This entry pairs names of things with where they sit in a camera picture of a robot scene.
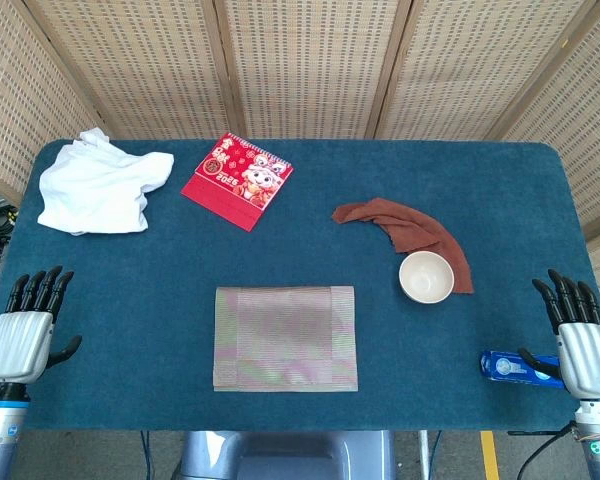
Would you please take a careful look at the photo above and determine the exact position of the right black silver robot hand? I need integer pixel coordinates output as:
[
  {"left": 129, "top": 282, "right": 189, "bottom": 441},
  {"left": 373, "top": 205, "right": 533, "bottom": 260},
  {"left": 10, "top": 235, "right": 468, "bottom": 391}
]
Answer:
[{"left": 517, "top": 268, "right": 600, "bottom": 401}]

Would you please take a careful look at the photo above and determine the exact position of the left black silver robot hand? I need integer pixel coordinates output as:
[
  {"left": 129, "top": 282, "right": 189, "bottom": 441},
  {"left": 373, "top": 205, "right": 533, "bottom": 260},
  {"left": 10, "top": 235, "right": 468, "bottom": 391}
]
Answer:
[{"left": 0, "top": 265, "right": 84, "bottom": 385}]

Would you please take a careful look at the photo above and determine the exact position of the light cream bowl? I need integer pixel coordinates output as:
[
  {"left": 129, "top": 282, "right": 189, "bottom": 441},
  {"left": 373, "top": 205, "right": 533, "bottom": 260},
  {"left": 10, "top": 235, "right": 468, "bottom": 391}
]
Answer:
[{"left": 398, "top": 250, "right": 455, "bottom": 304}]

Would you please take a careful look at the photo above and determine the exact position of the silver woven placemat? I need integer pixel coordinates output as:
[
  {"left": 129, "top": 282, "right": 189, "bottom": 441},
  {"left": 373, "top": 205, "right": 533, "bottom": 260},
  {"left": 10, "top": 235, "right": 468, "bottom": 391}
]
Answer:
[{"left": 212, "top": 285, "right": 360, "bottom": 394}]

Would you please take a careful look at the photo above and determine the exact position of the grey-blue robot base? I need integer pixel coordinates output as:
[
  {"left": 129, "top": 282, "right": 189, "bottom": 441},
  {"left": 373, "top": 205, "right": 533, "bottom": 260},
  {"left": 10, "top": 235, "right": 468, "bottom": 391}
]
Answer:
[{"left": 177, "top": 429, "right": 399, "bottom": 480}]

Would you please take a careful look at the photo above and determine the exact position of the blue toothpaste box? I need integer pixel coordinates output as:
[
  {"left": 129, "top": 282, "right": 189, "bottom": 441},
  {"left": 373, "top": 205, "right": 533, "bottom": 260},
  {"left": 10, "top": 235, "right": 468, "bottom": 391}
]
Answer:
[{"left": 480, "top": 349, "right": 566, "bottom": 391}]

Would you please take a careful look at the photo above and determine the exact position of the teal table carpet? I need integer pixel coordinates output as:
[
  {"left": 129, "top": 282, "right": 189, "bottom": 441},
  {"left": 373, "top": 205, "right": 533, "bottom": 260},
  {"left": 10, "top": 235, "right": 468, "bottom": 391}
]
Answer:
[{"left": 0, "top": 138, "right": 600, "bottom": 434}]

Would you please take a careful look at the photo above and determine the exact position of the white crumpled cloth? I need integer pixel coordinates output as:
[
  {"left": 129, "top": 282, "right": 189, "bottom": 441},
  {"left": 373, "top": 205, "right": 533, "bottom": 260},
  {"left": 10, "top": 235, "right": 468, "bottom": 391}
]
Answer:
[{"left": 36, "top": 127, "right": 176, "bottom": 236}]

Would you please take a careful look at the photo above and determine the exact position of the silver table leg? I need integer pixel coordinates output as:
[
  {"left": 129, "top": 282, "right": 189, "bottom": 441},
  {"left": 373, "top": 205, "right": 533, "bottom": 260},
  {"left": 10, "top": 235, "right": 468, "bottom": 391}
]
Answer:
[{"left": 417, "top": 429, "right": 431, "bottom": 480}]

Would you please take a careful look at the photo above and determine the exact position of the brown cloth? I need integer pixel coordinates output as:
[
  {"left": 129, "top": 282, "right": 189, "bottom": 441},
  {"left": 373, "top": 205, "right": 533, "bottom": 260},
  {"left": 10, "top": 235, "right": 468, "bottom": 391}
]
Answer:
[{"left": 331, "top": 197, "right": 475, "bottom": 295}]

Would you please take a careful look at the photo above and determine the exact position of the red desk calendar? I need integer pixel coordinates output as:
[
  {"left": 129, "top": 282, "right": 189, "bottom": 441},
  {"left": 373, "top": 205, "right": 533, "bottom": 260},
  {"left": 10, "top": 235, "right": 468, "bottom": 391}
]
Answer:
[{"left": 180, "top": 132, "right": 295, "bottom": 233}]

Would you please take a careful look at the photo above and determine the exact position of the bamboo folding screen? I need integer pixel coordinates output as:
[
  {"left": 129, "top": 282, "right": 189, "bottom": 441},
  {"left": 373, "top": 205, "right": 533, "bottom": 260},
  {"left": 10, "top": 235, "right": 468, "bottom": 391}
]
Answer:
[{"left": 0, "top": 0, "right": 600, "bottom": 321}]

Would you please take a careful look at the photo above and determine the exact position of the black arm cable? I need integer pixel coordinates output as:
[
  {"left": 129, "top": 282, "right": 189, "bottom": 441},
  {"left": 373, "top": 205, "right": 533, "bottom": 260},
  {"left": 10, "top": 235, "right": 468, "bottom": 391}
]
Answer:
[{"left": 509, "top": 424, "right": 581, "bottom": 480}]

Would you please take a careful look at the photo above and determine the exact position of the blue cable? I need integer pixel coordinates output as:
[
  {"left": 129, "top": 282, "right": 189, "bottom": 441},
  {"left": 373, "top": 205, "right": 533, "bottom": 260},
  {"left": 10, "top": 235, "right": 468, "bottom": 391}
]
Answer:
[
  {"left": 429, "top": 430, "right": 442, "bottom": 479},
  {"left": 139, "top": 430, "right": 154, "bottom": 480}
]

